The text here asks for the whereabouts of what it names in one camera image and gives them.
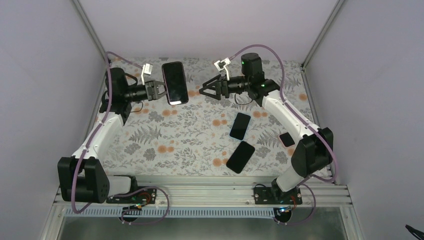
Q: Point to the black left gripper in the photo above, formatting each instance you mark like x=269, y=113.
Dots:
x=151, y=96

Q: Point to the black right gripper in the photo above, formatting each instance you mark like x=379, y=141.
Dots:
x=221, y=88

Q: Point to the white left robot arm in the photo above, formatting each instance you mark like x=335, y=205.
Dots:
x=82, y=177

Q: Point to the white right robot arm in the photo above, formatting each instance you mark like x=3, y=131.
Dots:
x=313, y=144

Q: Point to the phone in blue case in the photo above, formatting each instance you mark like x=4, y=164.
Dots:
x=240, y=126

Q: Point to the black phone without case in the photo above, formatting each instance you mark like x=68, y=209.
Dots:
x=240, y=157

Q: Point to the phone in peach case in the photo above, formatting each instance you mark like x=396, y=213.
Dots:
x=286, y=140

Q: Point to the floral patterned table mat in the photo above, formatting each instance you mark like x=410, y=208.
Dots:
x=193, y=139

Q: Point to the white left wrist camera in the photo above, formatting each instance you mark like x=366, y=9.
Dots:
x=146, y=70

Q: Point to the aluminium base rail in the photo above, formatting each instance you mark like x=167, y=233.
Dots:
x=237, y=191

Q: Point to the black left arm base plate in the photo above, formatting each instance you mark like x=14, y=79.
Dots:
x=147, y=196

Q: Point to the aluminium left corner post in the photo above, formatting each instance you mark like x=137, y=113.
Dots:
x=90, y=29

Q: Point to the aluminium corner post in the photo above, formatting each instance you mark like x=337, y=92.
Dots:
x=326, y=27
x=90, y=29

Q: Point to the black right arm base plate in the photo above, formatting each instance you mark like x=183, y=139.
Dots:
x=264, y=195

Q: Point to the perforated cable tray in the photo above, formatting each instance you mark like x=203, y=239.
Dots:
x=180, y=212

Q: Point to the aluminium right corner post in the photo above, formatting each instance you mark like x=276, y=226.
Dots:
x=326, y=27

